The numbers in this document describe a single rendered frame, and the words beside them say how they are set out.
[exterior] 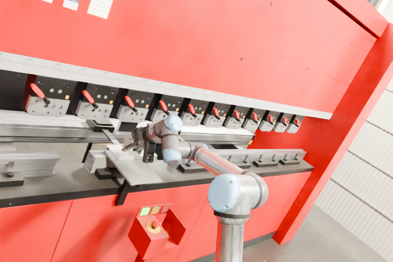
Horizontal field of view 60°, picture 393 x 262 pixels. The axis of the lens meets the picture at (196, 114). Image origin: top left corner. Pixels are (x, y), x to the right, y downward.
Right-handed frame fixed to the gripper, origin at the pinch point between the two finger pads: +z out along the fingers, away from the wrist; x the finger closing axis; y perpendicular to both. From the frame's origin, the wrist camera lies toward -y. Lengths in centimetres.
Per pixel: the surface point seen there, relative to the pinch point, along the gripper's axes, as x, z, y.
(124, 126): 0.9, -0.5, 12.2
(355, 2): -143, -88, 80
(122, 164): 3.9, 1.3, -5.9
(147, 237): -4.4, 2.3, -40.2
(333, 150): -216, -12, -5
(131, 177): 4.7, -5.4, -13.8
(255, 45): -63, -47, 48
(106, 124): -3.0, 19.8, 20.8
